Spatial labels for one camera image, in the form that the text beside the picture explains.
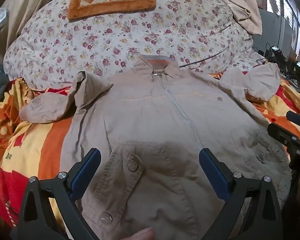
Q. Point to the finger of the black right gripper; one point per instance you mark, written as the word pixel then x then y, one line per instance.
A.
pixel 288 139

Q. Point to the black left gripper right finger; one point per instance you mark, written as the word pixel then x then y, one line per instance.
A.
pixel 263 218

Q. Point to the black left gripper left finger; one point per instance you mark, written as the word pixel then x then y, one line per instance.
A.
pixel 36 218

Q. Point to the beige zip jacket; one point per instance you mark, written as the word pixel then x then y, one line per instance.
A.
pixel 150 123

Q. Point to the person's left hand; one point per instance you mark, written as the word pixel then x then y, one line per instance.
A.
pixel 145 234

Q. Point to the device with lit screen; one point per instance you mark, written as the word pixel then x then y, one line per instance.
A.
pixel 288 68

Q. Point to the orange yellow red blanket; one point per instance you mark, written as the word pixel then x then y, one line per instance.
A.
pixel 28 149

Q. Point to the grey cabinet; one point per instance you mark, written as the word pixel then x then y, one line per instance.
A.
pixel 277 31

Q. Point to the floral white quilt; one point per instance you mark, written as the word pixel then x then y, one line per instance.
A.
pixel 201 35

